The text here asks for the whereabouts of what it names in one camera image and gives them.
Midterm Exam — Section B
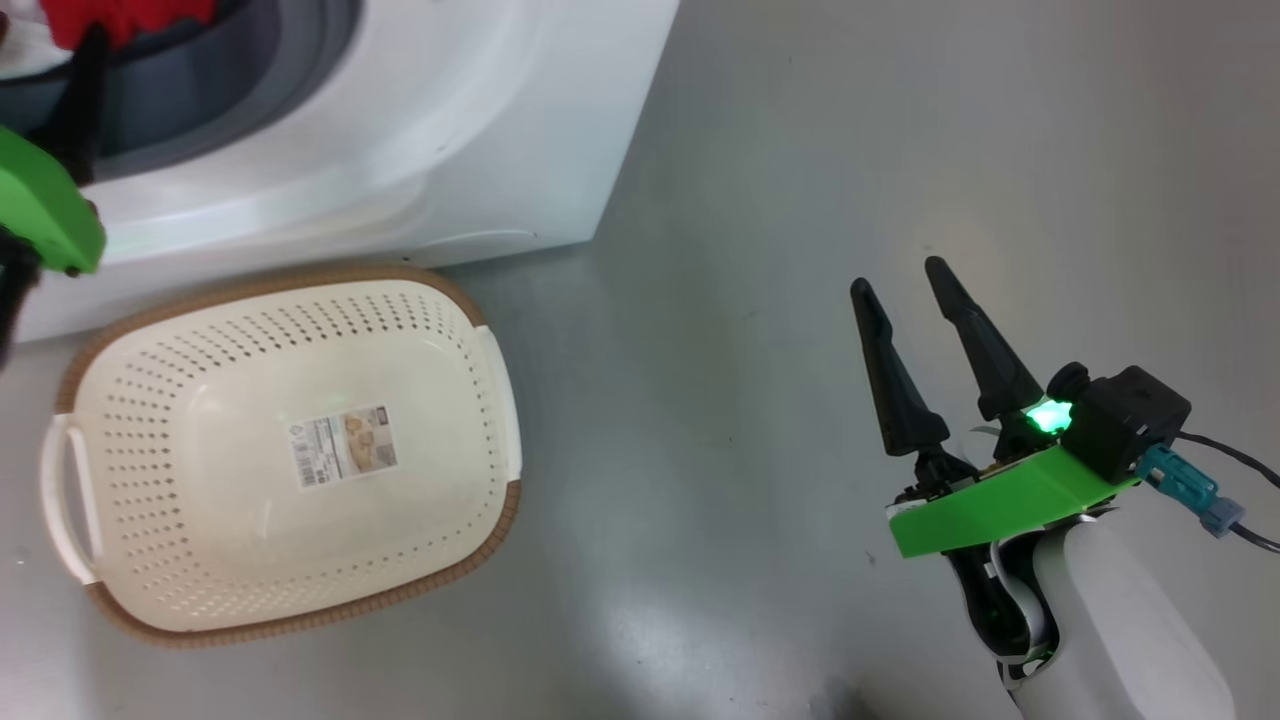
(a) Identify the cream perforated laundry basket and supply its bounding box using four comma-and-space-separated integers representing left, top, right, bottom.
40, 265, 523, 649

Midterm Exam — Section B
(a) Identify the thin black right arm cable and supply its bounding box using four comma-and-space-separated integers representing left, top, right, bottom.
1175, 432, 1280, 553

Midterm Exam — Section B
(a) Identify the white front-load washing machine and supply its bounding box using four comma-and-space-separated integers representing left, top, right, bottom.
0, 0, 681, 343

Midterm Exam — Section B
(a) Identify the red and white garment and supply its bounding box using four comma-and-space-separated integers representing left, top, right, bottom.
40, 0, 217, 53

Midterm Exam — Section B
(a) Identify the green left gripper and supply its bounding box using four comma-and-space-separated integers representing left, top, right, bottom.
0, 25, 111, 278

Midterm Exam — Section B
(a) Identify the teal right camera connector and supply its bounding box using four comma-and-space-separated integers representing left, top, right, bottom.
1137, 445, 1246, 538

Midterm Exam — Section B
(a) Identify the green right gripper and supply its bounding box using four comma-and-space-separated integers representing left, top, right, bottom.
850, 256, 1141, 686

